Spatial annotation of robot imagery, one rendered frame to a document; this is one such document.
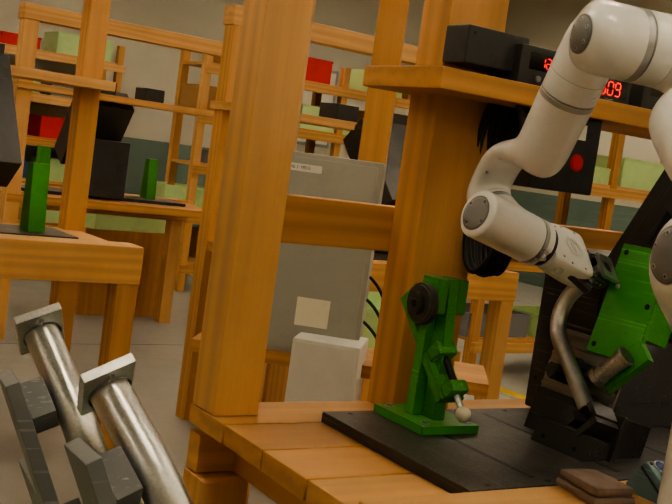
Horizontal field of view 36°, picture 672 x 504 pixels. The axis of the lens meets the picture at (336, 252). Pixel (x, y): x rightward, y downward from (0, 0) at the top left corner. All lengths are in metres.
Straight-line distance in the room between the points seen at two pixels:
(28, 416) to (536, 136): 1.03
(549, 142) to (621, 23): 0.31
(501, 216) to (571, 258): 0.18
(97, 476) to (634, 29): 0.97
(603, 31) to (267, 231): 0.70
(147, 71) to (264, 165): 10.54
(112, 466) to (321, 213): 1.30
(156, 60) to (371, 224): 10.41
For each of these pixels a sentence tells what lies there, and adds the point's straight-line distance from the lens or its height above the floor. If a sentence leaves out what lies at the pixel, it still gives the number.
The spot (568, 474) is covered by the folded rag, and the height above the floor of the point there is 0.93.
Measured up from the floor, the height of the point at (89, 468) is 1.14.
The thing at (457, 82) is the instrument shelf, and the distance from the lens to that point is 1.87.
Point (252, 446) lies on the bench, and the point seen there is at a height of 0.87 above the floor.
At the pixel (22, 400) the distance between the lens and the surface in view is 0.88.
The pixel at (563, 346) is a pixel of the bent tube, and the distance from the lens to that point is 1.96.
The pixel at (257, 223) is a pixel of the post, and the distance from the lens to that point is 1.81.
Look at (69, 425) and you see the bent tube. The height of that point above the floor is 1.11.
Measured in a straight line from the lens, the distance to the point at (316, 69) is 9.82.
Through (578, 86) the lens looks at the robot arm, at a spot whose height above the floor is 1.51.
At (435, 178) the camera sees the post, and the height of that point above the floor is 1.34.
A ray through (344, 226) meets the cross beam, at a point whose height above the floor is 1.23.
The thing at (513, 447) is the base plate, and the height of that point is 0.90.
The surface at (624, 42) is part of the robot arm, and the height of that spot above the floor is 1.56.
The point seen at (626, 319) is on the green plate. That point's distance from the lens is 1.93.
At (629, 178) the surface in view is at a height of 1.50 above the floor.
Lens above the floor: 1.36
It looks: 5 degrees down
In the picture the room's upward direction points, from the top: 8 degrees clockwise
